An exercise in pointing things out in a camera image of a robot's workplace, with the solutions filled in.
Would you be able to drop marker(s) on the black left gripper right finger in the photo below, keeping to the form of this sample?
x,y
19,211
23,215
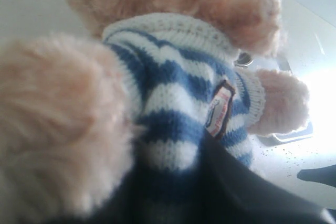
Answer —
x,y
323,175

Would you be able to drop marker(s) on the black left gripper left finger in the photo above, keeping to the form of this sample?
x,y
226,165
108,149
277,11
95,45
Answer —
x,y
222,191

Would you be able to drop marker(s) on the brown teddy bear striped sweater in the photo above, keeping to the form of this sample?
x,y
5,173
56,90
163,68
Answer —
x,y
156,78

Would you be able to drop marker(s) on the metal bowl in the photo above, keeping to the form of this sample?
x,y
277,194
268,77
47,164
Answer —
x,y
244,60

